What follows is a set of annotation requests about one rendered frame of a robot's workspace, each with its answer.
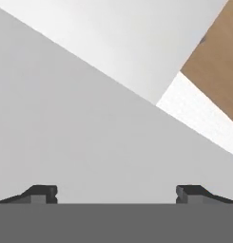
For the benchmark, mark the brown wooden cabinet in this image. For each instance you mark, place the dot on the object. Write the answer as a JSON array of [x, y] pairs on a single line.
[[216, 60]]

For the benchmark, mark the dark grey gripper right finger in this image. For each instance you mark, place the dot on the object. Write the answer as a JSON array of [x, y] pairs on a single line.
[[191, 191]]

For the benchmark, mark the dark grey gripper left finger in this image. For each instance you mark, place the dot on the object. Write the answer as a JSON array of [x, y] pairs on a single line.
[[42, 191]]

